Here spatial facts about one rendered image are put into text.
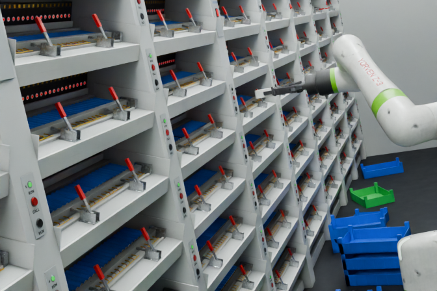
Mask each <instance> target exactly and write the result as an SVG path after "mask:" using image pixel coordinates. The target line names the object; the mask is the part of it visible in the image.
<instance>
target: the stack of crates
mask: <svg viewBox="0 0 437 291"><path fill-rule="evenodd" d="M348 230H349V231H348V232H347V234H346V235H345V236H344V237H339V238H338V243H339V250H340V253H341V260H342V264H343V270H344V274H345V281H346V285H347V286H382V285H403V281H402V277H401V269H400V265H399V257H398V252H397V243H398V241H399V240H400V239H402V238H404V237H406V236H409V235H412V234H411V230H410V224H409V221H405V222H404V226H403V227H381V228H370V229H353V227H352V225H348Z"/></svg>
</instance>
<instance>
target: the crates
mask: <svg viewBox="0 0 437 291"><path fill-rule="evenodd" d="M360 166H361V171H362V175H363V176H364V179H369V178H374V177H380V176H385V175H391V174H396V173H402V172H404V170H403V163H402V162H400V161H399V157H396V161H391V162H385V163H381V164H374V165H370V166H363V164H360ZM349 190H350V194H351V199H352V200H353V201H355V202H357V203H358V204H360V205H361V206H363V207H365V208H370V207H375V206H379V205H383V204H386V203H391V202H394V201H395V198H394V194H393V190H389V191H387V190H385V189H383V188H381V187H379V186H378V184H377V182H375V183H374V186H372V187H368V188H363V189H360V190H355V191H353V188H350V189H349ZM330 217H331V223H330V225H328V228H329V233H330V239H331V242H332V248H333V252H334V253H340V250H339V243H338V238H339V237H344V236H345V235H346V234H347V232H348V231H349V230H348V225H352V227H353V229H370V228H381V227H387V226H386V223H387V222H388V221H389V219H390V218H389V214H388V208H387V207H384V208H381V209H380V211H378V212H359V209H355V215H354V216H350V217H345V218H336V219H335V217H334V215H330Z"/></svg>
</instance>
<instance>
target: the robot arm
mask: <svg viewBox="0 0 437 291"><path fill-rule="evenodd" d="M332 54H333V56H334V59H335V61H336V63H337V65H338V66H337V67H336V68H330V69H326V70H323V69H322V68H321V69H320V71H316V72H315V74H311V75H306V76H305V79H304V81H305V82H302V81H298V82H294V83H291V84H287V85H283V86H277V87H274V88H273V86H272V87H271V88H266V89H262V90H256V91H254V93H255V97H256V99H258V98H262V97H269V96H277V95H282V94H292V93H301V92H303V90H306V91H307V93H308V95H315V94H318V93H319V95H321V96H325V97H326V99H328V96H329V95H330V94H336V93H340V92H362V94H363V95H364V97H365V100H366V101H367V104H368V105H369V107H370V109H371V111H372V113H373V114H374V116H375V117H376V119H377V121H378V123H379V124H380V126H381V127H382V129H383V131H384V132H385V133H386V135H387V137H388V138H389V139H390V140H391V141H392V142H393V143H394V144H396V145H398V146H401V147H411V146H415V145H418V144H421V143H423V142H428V141H430V140H437V102H435V103H430V104H426V105H415V104H413V102H411V100H410V99H409V98H408V97H407V96H406V95H405V94H404V93H403V92H402V91H401V90H400V89H399V88H398V87H397V86H396V85H395V84H393V83H392V82H391V81H390V80H389V79H388V78H387V76H385V74H383V72H382V71H381V70H380V69H379V68H378V66H377V65H376V64H375V63H374V62H373V60H372V58H371V57H370V56H369V54H368V52H367V51H366V49H365V47H364V45H363V43H362V41H361V40H360V39H359V38H358V37H356V36H354V35H351V34H346V35H343V36H340V37H339V38H338V39H337V40H336V41H335V42H334V44H333V47H332ZM397 252H398V257H399V265H400V269H401V277H402V281H403V288H404V291H437V230H435V231H429V232H425V233H418V234H412V235H409V236H406V237H404V238H402V239H400V240H399V241H398V243H397Z"/></svg>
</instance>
